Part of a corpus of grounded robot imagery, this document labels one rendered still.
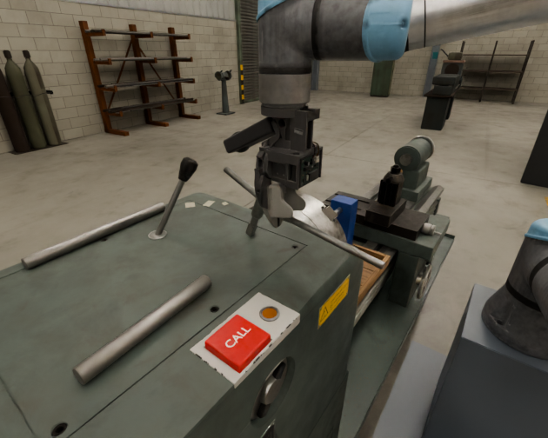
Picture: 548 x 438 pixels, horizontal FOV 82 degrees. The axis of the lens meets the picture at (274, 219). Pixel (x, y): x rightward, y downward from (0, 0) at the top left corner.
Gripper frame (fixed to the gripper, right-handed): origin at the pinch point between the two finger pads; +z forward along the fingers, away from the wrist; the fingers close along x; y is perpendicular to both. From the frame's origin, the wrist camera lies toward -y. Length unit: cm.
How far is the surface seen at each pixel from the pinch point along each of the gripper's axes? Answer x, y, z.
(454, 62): 876, -137, -4
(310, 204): 24.9, -6.9, 8.4
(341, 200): 57, -13, 20
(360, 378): 37, 11, 77
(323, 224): 22.4, -1.6, 11.6
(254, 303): -14.4, 7.4, 5.6
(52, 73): 226, -693, 7
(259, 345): -20.3, 13.3, 4.6
